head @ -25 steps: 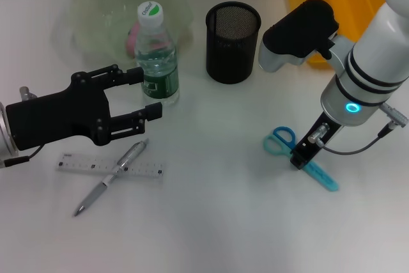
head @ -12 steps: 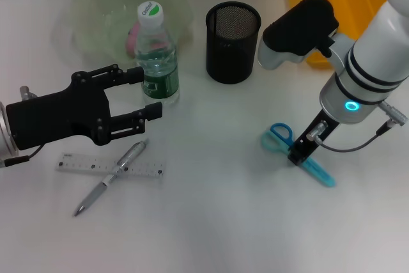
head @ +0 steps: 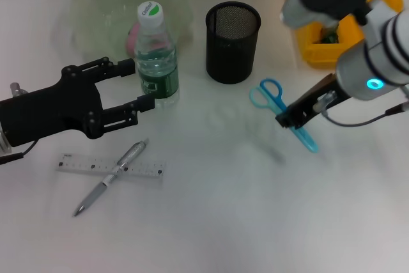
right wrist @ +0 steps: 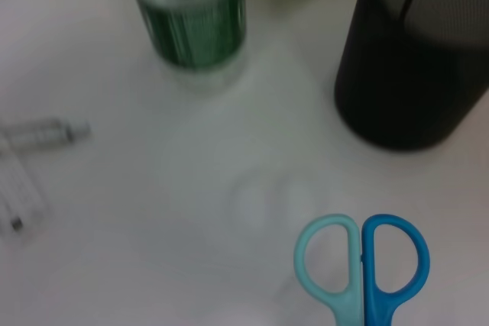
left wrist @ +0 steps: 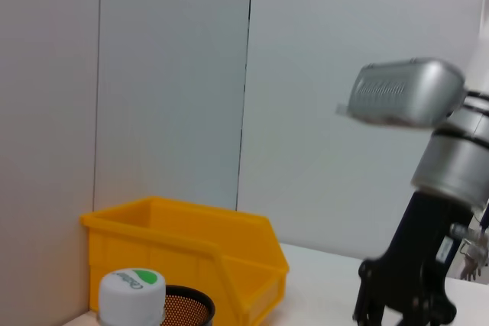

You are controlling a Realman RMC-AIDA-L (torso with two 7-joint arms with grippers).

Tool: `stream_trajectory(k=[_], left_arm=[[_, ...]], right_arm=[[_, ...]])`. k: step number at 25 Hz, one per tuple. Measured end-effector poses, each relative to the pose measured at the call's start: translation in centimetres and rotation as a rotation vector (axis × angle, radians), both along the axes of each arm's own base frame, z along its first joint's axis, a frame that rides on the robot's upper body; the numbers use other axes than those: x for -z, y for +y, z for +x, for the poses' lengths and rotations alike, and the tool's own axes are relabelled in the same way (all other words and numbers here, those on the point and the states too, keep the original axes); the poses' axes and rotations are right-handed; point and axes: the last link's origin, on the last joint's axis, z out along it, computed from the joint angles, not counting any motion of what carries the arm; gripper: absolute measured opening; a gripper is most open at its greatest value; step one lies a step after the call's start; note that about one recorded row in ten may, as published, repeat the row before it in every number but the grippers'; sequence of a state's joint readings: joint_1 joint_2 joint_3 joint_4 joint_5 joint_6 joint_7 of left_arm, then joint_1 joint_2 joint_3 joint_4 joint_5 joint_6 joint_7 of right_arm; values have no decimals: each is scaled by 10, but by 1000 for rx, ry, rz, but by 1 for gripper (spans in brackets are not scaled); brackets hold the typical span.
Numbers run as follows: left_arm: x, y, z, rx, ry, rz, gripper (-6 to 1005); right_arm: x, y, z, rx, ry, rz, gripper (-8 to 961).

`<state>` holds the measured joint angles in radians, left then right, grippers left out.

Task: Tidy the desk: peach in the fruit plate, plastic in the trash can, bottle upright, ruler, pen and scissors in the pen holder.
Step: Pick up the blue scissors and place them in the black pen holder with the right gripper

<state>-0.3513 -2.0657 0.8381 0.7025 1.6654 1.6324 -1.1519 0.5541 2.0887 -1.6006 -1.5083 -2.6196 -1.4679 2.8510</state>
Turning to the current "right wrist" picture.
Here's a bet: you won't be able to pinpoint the clear water bottle green label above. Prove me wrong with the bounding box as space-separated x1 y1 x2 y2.
121 0 248 91

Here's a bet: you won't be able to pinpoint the blue scissors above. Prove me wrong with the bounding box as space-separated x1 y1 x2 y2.
293 213 431 326

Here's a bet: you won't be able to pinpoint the clear plastic ruler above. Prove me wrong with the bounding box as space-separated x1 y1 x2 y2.
0 142 53 241

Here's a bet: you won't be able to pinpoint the black mesh pen holder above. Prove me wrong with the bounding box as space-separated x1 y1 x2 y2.
334 0 489 152

